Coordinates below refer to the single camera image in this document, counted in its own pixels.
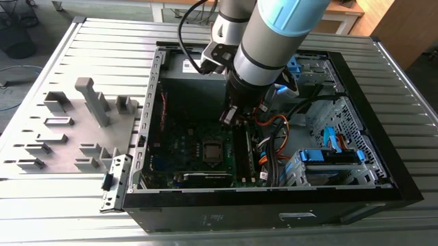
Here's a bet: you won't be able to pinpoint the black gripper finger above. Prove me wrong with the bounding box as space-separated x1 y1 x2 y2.
221 104 240 127

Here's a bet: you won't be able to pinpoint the silver CPU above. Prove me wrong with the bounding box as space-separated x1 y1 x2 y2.
206 145 222 159

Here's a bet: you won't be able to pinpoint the black RAM slot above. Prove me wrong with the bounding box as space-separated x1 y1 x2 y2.
236 120 245 183
244 120 254 183

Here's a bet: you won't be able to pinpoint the white power supply label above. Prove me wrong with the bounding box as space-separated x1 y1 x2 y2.
182 58 206 75

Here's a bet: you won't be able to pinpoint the green motherboard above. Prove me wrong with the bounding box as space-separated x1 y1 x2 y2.
146 112 272 189

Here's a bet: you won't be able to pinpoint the grey drive cage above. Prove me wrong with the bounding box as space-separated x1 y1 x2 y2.
273 52 346 121

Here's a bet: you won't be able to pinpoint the grey power supply unit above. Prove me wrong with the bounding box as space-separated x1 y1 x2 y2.
159 54 230 113

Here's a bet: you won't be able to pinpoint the black graphics card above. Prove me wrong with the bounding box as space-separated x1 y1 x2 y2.
173 171 234 190

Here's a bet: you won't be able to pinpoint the blue disk carrier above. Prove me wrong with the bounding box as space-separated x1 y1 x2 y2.
298 149 366 165

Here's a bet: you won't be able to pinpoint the black hard disk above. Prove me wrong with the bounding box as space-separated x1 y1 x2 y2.
324 151 358 165

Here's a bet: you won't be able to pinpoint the grey parts rack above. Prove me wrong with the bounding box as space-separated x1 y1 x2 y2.
2 76 145 175

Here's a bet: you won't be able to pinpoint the black open PC case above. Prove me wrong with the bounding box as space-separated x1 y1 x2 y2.
99 40 425 234

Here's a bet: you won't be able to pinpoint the wooden desk white legs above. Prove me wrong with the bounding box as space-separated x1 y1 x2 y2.
150 0 366 35

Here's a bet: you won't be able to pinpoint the grey disk bay cage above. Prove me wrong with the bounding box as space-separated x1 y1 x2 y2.
278 149 390 188

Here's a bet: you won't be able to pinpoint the wooden cabinet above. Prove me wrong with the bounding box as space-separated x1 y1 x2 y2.
356 0 438 71

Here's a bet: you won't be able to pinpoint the black round bin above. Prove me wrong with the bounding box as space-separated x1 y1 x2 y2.
0 12 38 60

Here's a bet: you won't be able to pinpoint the orange yellow wire bundle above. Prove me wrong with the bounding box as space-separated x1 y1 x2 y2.
253 114 292 165

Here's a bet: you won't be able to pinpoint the grey white wire bundle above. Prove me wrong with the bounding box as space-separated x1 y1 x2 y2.
256 135 276 150

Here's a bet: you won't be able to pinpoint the blue plastic drive bracket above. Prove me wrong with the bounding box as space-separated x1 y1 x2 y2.
286 54 304 80

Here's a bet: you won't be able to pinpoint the thin red wire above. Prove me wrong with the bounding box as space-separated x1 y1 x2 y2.
155 91 170 147

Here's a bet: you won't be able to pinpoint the black cable bundle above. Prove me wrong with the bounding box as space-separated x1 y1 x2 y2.
265 94 345 187

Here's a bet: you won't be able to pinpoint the blue disk wire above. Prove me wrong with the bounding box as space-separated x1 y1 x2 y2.
322 126 341 153

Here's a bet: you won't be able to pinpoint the black camera cable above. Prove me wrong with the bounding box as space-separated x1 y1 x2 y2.
177 0 210 75

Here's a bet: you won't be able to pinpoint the blue floor cable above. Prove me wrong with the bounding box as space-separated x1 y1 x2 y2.
0 65 45 112

